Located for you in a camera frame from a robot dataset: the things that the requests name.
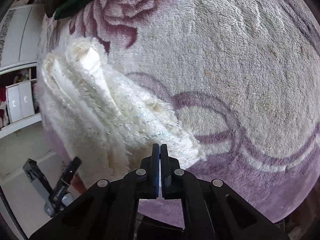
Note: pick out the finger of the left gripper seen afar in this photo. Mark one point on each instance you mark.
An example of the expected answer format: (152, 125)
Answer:
(65, 180)

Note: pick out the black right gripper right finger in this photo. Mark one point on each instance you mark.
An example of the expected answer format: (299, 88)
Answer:
(211, 209)

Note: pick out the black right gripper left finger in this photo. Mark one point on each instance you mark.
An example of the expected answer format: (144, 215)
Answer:
(107, 210)

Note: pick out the white fluffy knit garment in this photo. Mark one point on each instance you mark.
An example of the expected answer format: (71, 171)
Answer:
(104, 118)

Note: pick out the floral purple white bed blanket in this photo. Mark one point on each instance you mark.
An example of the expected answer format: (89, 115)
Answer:
(242, 75)

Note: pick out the white wardrobe cabinet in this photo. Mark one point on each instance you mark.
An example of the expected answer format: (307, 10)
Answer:
(20, 36)

